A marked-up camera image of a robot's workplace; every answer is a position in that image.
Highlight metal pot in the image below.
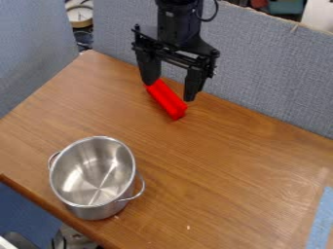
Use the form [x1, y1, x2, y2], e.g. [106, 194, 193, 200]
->
[46, 136, 145, 221]

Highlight white wall clock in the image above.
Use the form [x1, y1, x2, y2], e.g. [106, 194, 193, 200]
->
[65, 0, 93, 28]

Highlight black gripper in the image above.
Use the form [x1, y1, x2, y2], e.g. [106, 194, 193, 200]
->
[130, 7, 219, 102]

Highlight red rectangular block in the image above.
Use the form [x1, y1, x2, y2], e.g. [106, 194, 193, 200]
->
[145, 79, 187, 121]

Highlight grey fabric partition panel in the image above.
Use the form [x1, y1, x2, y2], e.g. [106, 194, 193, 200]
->
[92, 0, 333, 139]

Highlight black cable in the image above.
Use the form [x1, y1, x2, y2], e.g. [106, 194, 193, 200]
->
[193, 0, 220, 23]

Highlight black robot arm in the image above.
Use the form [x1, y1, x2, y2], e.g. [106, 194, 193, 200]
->
[130, 0, 219, 102]

